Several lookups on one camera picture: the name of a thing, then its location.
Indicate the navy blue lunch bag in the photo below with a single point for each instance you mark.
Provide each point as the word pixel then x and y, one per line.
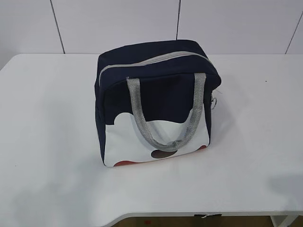
pixel 153 101

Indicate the white table leg frame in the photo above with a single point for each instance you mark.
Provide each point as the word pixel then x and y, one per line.
pixel 283 221

